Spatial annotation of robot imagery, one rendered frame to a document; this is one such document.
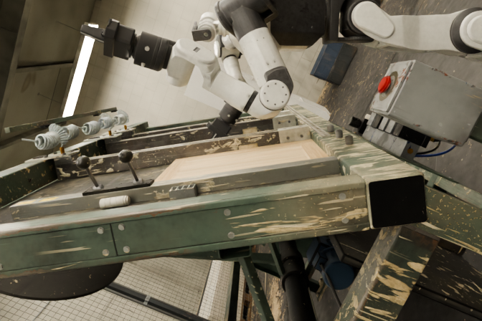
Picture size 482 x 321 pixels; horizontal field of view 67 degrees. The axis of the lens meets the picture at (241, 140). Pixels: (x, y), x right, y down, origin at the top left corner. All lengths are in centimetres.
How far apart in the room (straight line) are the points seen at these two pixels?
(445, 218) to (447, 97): 25
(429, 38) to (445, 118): 57
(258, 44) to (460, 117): 50
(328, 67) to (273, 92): 469
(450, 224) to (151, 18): 641
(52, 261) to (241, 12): 76
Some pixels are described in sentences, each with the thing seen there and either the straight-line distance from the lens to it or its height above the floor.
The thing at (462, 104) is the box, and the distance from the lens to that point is 84.
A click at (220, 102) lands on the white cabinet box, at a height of 152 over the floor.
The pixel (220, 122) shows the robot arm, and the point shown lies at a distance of 165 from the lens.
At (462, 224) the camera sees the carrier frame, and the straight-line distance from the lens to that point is 91.
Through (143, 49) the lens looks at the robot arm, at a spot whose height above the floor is 148.
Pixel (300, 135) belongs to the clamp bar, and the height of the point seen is 94.
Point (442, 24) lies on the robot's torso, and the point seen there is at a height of 71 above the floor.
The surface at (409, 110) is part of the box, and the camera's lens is 80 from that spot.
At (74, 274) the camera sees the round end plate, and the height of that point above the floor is 163.
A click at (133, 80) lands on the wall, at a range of 707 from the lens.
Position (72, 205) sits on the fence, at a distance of 117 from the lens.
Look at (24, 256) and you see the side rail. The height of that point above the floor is 152.
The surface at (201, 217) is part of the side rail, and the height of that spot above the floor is 119.
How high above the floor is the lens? 120
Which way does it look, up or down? 2 degrees down
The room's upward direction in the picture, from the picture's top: 67 degrees counter-clockwise
